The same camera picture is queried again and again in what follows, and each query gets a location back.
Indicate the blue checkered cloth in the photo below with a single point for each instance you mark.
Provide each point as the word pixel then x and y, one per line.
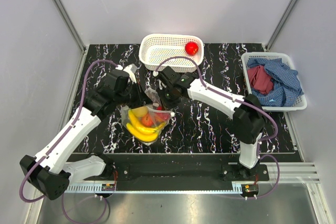
pixel 287 87

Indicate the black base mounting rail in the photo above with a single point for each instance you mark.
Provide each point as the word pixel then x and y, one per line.
pixel 176 173

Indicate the white perforated plastic basket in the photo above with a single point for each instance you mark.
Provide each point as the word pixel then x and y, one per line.
pixel 160 50

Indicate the left aluminium frame post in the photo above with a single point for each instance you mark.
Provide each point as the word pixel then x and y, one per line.
pixel 69 24

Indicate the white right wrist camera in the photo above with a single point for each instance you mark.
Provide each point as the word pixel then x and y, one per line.
pixel 157 80

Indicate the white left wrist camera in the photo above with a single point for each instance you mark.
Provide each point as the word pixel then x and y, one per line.
pixel 131 70

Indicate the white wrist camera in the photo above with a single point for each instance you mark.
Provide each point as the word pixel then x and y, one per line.
pixel 157 80
pixel 131 70

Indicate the aluminium frame post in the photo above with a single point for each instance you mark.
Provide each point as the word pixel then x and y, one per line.
pixel 69 24
pixel 281 24

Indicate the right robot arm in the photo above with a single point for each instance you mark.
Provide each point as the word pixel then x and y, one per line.
pixel 245 112

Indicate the dark red cloth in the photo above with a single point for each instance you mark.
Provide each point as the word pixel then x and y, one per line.
pixel 260 80

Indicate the red fake tomato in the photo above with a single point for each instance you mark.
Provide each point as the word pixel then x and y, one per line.
pixel 160 116

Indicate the red fake apple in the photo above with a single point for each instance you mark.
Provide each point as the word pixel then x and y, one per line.
pixel 191 48

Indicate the small red fake fruit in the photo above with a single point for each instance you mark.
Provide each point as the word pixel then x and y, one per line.
pixel 147 120

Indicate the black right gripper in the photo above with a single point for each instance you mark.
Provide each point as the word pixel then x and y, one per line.
pixel 166 105

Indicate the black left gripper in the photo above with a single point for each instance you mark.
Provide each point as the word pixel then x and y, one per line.
pixel 143 98

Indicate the yellow fake banana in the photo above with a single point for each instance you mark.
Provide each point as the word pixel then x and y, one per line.
pixel 142 133

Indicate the lavender plastic basket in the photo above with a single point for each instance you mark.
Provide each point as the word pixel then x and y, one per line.
pixel 300 103

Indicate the right aluminium frame post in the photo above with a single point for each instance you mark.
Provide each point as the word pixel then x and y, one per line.
pixel 281 24

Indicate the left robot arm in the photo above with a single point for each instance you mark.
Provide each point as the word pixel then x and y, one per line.
pixel 48 171

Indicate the polka dot zip top bag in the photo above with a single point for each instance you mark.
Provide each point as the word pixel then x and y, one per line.
pixel 153 95

